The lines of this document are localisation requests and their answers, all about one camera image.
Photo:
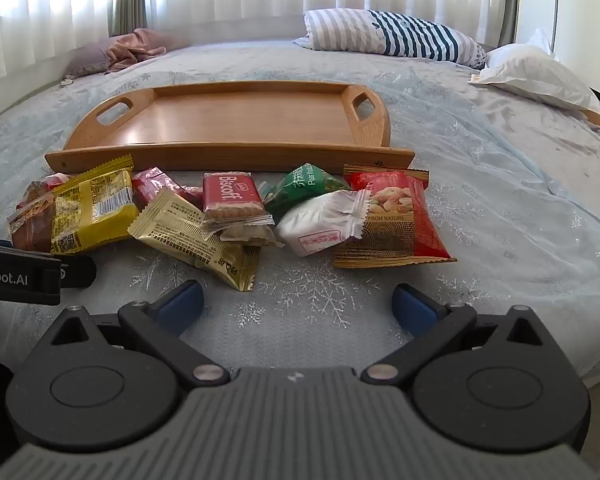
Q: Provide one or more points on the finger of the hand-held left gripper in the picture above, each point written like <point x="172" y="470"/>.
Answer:
<point x="80" y="272"/>

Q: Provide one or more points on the dark red snack bar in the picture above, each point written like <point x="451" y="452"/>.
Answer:
<point x="55" y="181"/>

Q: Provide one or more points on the white wardrobe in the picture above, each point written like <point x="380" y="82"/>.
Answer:
<point x="580" y="10"/>

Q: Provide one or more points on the pink cloth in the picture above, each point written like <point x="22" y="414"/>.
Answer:
<point x="135" y="47"/>

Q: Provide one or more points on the bright red bar packet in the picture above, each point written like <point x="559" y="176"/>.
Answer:
<point x="152" y="182"/>

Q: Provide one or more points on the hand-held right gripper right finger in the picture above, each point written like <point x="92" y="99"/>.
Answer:
<point x="412" y="310"/>

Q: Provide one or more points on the gold snack packet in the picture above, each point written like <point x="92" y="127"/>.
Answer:
<point x="180" y="240"/>

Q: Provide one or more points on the white snack packet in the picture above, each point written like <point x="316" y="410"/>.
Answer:
<point x="315" y="225"/>

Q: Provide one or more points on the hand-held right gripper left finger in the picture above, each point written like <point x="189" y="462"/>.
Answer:
<point x="182" y="307"/>

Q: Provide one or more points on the green pea packet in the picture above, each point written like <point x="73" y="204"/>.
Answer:
<point x="300" y="185"/>

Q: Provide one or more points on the light blue bed sheet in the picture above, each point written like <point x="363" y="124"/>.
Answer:
<point x="280" y="60"/>

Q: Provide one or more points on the brown snack packet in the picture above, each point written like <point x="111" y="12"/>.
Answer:
<point x="30" y="225"/>

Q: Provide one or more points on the white pillow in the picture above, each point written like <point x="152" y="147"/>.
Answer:
<point x="530" y="75"/>

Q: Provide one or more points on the striped pillow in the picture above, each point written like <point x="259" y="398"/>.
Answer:
<point x="380" y="30"/>

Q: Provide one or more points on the wooden tray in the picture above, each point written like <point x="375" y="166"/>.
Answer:
<point x="240" y="120"/>

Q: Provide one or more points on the purple pillow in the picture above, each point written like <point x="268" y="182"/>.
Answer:
<point x="90" y="57"/>

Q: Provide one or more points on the red and gold nut packet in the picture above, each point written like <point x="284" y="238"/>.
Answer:
<point x="405" y="230"/>

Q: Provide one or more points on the yellow snack packet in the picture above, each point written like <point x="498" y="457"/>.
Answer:
<point x="90" y="210"/>

